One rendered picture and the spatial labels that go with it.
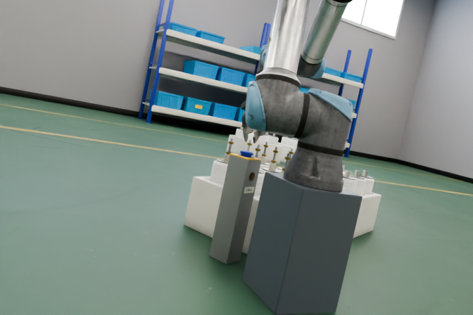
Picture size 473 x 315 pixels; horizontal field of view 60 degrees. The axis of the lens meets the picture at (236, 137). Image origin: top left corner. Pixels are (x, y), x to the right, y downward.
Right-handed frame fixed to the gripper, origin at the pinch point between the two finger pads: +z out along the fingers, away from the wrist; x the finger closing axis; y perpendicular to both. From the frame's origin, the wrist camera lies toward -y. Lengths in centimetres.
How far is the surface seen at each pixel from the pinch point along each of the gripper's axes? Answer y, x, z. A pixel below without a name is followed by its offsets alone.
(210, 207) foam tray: 10.8, -16.8, 24.4
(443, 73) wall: -383, 662, -163
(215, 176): 6.7, -15.3, 14.4
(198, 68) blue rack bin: -418, 159, -56
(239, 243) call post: 32.4, -16.8, 28.8
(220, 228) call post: 29.9, -22.8, 25.3
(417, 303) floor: 63, 28, 35
